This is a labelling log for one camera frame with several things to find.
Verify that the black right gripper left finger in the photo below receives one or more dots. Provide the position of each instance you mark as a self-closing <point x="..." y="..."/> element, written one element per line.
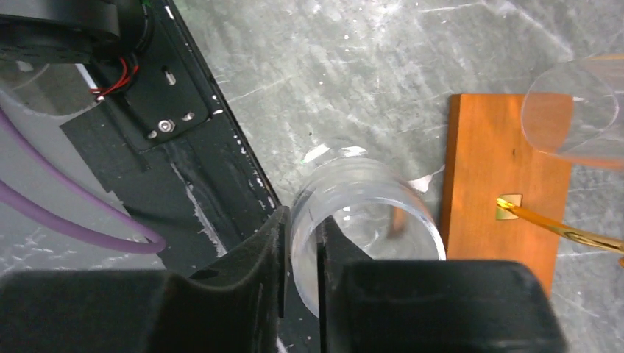
<point x="233" y="305"/>

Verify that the gold wire wine glass rack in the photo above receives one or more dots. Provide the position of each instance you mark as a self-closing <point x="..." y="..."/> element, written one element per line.
<point x="502" y="199"/>

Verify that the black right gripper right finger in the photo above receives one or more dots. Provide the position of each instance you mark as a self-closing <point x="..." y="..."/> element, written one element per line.
<point x="368" y="305"/>

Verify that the clear wine glass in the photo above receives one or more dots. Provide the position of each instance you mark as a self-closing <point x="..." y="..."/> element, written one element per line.
<point x="574" y="111"/>
<point x="377" y="210"/>

